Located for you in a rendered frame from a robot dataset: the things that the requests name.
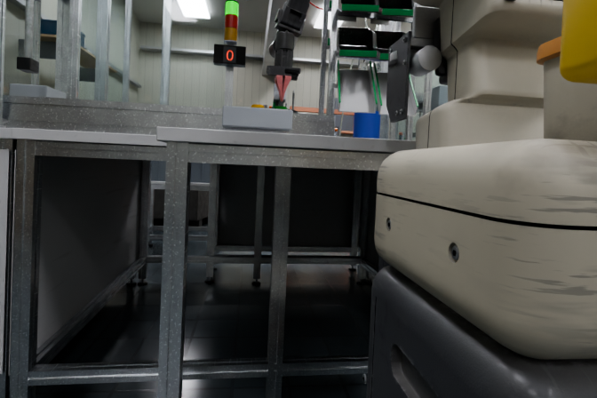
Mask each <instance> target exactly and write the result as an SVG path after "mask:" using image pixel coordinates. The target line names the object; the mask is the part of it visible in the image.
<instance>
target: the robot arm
mask: <svg viewBox="0 0 597 398"><path fill-rule="evenodd" d="M309 4H310V0H287V2H285V3H284V6H283V8H282V9H280V8H279V9H278V11H277V14H276V16H275V22H276V23H275V28H276V29H278V30H277V33H276V38H275V40H274V41H273V42H272V43H271V44H270V46H269V53H270V55H271V56H272V57H273V58H275V65H274V66H267V74H268V75H269V76H275V84H276V87H277V89H278V91H279V97H280V101H281V102H283V98H284V94H285V91H286V89H287V87H288V85H289V83H290V80H293V81H297V80H298V76H299V74H300V73H301V68H294V67H293V53H294V37H300V36H301V34H302V31H303V27H304V25H305V21H306V13H307V10H308V8H309ZM293 9H294V10H293ZM295 10H296V11H295Z"/></svg>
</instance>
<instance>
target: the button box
mask: <svg viewBox="0 0 597 398"><path fill-rule="evenodd" d="M292 115H293V111H292V110H291V109H290V110H288V109H273V108H263V107H234V106H226V105H225V106H223V111H222V126H223V127H224V128H236V129H251V130H266V131H290V130H291V129H292Z"/></svg>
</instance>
